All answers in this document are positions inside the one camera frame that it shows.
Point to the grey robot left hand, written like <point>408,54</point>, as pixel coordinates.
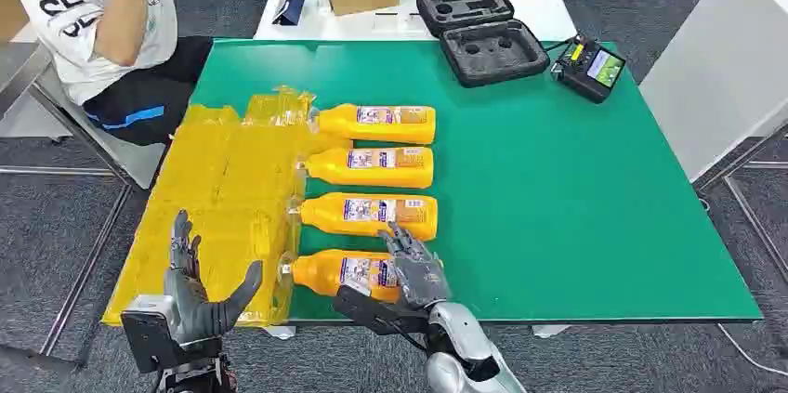
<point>197,310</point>

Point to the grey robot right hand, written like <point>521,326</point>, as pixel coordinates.
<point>421,276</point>

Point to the orange detergent bottle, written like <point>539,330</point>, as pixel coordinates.
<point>341,130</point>
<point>369,177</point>
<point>335,227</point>
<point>314,273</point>

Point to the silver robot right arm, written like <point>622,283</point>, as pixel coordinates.
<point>458,341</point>

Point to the white table foot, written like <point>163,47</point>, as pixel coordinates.
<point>551,330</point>
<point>280,332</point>

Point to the yellow plastic sheet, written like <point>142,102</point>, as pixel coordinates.
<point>215,193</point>

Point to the green table mat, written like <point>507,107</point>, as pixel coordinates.
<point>542,205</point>

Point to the grey chair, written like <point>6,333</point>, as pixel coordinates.
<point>132,159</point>

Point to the black foam-lined case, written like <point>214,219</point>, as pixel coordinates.
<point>492,55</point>

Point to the black controller with screen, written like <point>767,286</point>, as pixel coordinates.
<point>582,79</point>

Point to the steel bench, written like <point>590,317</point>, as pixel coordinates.
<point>18,73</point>

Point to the person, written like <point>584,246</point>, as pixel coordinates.
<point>123,8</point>

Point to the brown carton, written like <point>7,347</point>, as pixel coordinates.
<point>11,15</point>

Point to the white side table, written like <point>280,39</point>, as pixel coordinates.
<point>720,70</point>

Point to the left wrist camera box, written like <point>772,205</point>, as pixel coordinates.
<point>148,335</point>

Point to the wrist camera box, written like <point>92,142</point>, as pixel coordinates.
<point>148,335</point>
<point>369,313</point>

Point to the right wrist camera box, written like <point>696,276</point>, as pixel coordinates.
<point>369,313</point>

